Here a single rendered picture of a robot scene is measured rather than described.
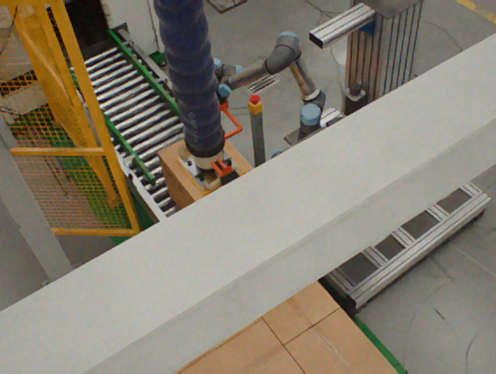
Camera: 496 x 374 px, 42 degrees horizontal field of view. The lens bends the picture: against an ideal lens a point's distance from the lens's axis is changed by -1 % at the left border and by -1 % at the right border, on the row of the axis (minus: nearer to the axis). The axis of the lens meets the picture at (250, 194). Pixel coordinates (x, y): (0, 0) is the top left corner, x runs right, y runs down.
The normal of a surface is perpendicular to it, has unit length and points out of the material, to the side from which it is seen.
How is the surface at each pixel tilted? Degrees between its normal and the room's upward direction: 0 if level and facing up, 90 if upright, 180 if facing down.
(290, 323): 0
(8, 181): 90
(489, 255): 0
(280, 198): 0
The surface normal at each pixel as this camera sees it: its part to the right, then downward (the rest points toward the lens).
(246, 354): -0.07, -0.61
